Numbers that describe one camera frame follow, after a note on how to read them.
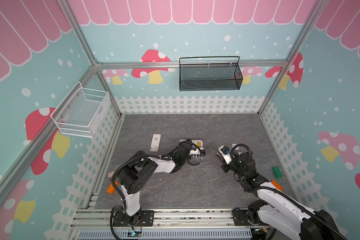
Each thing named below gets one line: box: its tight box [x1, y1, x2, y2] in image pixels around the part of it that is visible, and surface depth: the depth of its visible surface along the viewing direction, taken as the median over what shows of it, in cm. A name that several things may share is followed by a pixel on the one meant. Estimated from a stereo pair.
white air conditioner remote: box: [179, 139, 204, 148], surface depth 94 cm
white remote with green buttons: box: [150, 133, 162, 152], surface depth 104 cm
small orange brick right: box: [271, 180, 283, 191], surface depth 86 cm
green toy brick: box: [272, 166, 283, 178], surface depth 91 cm
